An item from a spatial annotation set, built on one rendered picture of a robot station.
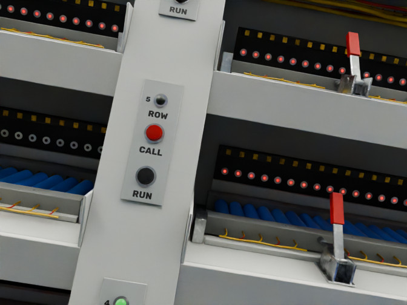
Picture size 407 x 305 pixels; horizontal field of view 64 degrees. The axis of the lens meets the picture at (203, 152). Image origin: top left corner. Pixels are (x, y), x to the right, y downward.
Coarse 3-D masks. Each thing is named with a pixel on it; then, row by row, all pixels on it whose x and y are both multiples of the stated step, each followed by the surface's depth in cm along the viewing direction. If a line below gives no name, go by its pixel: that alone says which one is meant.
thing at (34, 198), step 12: (0, 192) 35; (12, 192) 35; (24, 192) 35; (36, 192) 35; (48, 192) 36; (60, 192) 37; (12, 204) 35; (24, 204) 35; (36, 204) 35; (48, 204) 35; (60, 204) 35; (72, 204) 35; (48, 216) 34
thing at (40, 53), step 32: (0, 0) 51; (32, 0) 51; (64, 0) 51; (96, 0) 51; (0, 32) 33; (32, 32) 39; (64, 32) 40; (96, 32) 52; (0, 64) 33; (32, 64) 33; (64, 64) 33; (96, 64) 33
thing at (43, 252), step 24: (0, 144) 48; (96, 168) 48; (0, 216) 34; (24, 216) 35; (0, 240) 30; (24, 240) 30; (48, 240) 30; (72, 240) 31; (0, 264) 30; (24, 264) 30; (48, 264) 30; (72, 264) 30
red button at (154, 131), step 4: (148, 128) 32; (152, 128) 32; (156, 128) 32; (160, 128) 32; (148, 132) 32; (152, 132) 32; (156, 132) 32; (160, 132) 32; (148, 136) 32; (152, 136) 32; (156, 136) 32; (160, 136) 32; (152, 140) 32; (156, 140) 32
